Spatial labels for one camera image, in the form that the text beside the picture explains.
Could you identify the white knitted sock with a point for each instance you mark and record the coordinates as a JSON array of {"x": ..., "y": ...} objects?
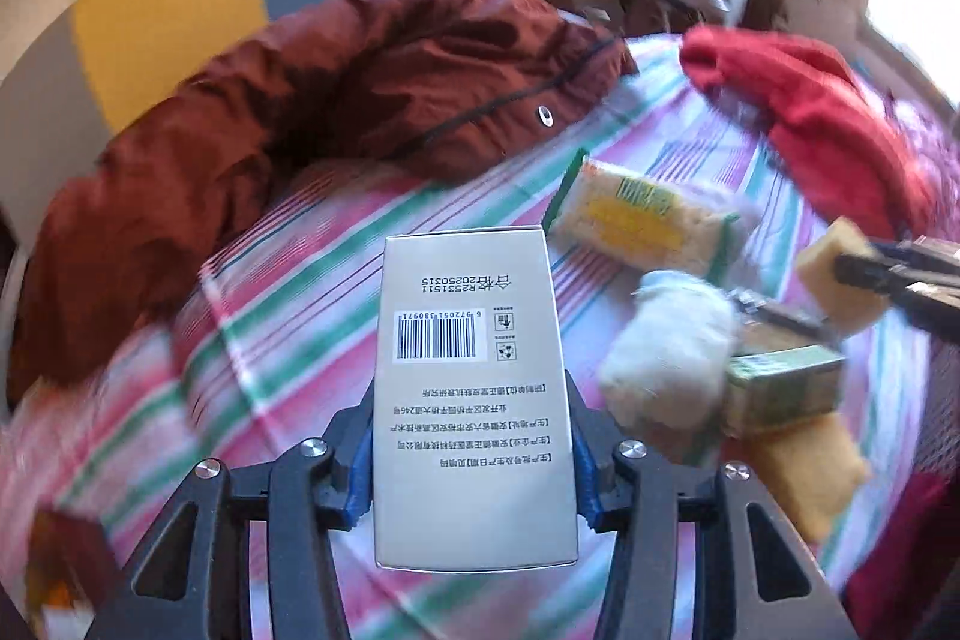
[{"x": 667, "y": 347}]

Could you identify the dark pink cloth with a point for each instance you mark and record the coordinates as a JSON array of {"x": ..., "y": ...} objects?
[{"x": 907, "y": 550}]

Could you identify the small dark packet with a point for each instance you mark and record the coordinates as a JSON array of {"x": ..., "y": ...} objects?
[{"x": 780, "y": 310}]

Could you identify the maroon jacket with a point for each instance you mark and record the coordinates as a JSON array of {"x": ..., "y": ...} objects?
[{"x": 300, "y": 108}]

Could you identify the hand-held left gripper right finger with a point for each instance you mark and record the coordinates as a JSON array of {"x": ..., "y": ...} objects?
[{"x": 589, "y": 482}]

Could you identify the clear sponge packet green edges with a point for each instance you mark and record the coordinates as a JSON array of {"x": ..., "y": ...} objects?
[{"x": 645, "y": 220}]

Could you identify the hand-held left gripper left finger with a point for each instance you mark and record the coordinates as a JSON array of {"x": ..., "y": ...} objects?
[{"x": 360, "y": 467}]

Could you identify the orange yellow sponge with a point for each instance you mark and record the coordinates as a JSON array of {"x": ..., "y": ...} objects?
[{"x": 802, "y": 467}]

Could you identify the pale yellow sponge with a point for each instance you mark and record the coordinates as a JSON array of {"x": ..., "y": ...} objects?
[{"x": 825, "y": 250}]

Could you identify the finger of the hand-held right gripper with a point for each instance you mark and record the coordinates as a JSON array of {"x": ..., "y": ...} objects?
[
  {"x": 900, "y": 291},
  {"x": 922, "y": 254}
]

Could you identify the red cloth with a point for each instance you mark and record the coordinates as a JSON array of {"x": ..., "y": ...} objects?
[{"x": 810, "y": 115}]

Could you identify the large cream cardboard box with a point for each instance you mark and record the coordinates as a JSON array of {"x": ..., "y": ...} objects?
[{"x": 472, "y": 445}]

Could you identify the green cardboard box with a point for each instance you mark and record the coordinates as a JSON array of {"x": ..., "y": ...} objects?
[{"x": 780, "y": 385}]

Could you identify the grey yellow blue headboard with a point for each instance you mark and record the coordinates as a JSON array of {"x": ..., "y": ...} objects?
[{"x": 165, "y": 18}]

